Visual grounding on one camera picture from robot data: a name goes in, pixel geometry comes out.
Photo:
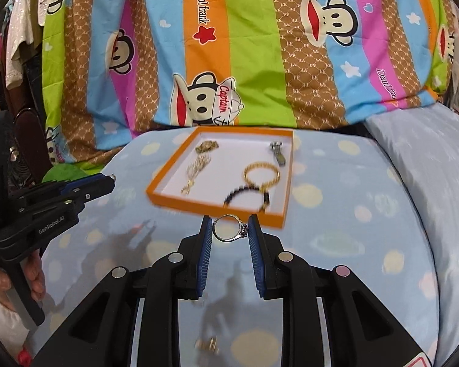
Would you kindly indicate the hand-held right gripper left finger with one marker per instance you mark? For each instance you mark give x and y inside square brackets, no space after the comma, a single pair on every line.
[204,262]

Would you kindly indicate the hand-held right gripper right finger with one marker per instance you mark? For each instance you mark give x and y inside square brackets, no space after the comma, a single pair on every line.
[257,263]

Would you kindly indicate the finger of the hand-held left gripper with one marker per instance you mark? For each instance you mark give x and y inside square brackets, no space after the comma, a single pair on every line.
[61,206]
[84,185]

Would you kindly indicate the orange cardboard box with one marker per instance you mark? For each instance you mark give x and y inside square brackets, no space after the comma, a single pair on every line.
[222,160]

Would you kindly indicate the silver wristwatch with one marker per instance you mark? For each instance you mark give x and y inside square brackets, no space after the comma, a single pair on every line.
[279,155]

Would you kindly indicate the gold wristwatch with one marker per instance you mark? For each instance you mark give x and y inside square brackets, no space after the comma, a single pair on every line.
[207,146]

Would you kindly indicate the person's left hand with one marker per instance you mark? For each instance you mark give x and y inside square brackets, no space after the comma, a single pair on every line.
[36,275]

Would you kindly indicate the green round cushion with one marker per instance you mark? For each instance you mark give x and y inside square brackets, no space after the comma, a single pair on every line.
[61,174]

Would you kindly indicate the dark brown rounded board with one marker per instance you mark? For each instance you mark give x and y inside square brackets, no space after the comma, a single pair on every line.
[30,133]

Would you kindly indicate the gold hoop earring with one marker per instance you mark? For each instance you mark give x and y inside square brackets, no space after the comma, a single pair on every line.
[206,346]

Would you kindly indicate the row of hanging clothes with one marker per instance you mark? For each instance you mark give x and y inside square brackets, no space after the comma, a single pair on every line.
[15,46]

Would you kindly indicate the light blue planet bedsheet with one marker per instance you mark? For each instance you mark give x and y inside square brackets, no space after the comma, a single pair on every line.
[348,183]

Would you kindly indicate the white plastic bag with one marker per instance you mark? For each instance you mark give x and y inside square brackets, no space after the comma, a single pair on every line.
[0,325]

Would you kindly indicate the light blue pillow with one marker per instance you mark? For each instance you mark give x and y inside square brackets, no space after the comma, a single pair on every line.
[436,179]

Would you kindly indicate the striped cartoon monkey blanket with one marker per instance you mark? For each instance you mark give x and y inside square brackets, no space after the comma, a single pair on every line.
[252,65]

